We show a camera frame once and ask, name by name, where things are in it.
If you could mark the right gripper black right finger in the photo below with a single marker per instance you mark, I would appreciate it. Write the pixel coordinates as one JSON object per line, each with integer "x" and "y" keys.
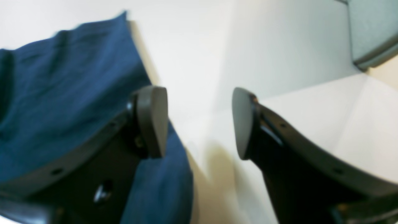
{"x": 306, "y": 184}

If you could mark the dark blue t-shirt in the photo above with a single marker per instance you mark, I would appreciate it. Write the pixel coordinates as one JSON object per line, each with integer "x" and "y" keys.
{"x": 57, "y": 92}

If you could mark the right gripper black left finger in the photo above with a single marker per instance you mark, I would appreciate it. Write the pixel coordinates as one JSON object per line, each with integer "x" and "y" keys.
{"x": 91, "y": 184}

